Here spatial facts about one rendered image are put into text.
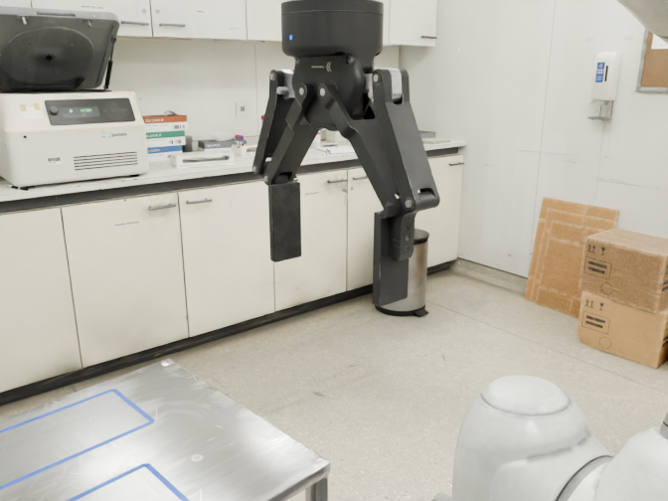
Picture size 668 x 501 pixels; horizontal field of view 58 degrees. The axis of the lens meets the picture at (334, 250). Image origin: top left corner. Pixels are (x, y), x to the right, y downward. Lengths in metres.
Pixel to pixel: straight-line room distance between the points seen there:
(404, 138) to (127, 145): 2.38
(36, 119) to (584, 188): 2.78
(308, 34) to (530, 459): 0.54
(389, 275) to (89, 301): 2.44
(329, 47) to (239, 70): 3.27
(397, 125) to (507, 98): 3.50
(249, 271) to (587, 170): 1.95
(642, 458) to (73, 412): 0.83
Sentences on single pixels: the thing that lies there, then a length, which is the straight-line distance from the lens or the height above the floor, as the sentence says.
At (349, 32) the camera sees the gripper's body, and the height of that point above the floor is 1.38.
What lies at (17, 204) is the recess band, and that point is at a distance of 2.70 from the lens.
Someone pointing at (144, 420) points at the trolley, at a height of 0.82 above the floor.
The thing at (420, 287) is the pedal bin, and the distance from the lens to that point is 3.44.
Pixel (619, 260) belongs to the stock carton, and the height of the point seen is 0.48.
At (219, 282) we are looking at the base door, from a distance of 3.06.
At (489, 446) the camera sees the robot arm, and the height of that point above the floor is 0.92.
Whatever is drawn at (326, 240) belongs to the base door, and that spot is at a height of 0.43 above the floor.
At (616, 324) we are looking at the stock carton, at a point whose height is 0.16.
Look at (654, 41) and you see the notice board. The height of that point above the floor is 1.49.
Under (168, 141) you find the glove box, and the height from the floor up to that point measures 1.00.
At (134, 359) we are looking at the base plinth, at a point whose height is 0.03.
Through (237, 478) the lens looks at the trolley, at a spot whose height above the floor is 0.82.
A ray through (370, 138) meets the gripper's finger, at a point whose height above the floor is 1.31.
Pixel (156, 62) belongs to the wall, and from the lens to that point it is 3.47.
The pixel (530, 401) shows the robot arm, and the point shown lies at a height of 0.98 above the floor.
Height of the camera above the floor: 1.35
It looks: 17 degrees down
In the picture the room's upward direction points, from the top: straight up
